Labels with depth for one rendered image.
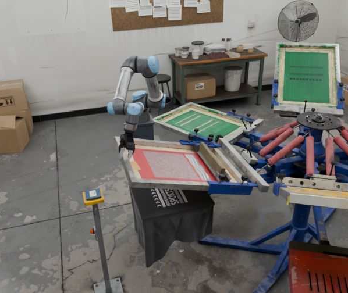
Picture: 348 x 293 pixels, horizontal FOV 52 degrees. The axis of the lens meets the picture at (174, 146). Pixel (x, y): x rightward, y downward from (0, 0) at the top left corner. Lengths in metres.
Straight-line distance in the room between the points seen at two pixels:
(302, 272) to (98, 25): 4.82
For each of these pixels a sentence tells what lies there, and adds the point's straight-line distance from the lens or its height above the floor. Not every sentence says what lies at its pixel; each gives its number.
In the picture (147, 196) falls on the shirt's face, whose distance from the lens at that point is 2.44.
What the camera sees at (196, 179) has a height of 1.13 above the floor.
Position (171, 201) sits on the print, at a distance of 2.39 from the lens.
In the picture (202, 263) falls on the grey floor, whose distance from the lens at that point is 3.30.
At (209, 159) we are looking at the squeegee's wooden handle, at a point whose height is 1.16.
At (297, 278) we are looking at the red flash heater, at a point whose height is 1.10.
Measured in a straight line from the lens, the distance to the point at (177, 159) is 2.46.
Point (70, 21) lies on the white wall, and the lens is 5.81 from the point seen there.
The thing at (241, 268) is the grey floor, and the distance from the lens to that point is 3.29.
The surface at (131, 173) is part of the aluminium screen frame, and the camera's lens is 2.08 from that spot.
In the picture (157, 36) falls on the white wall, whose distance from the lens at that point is 6.05.
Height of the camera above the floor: 2.40
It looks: 29 degrees down
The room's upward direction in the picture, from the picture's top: 2 degrees counter-clockwise
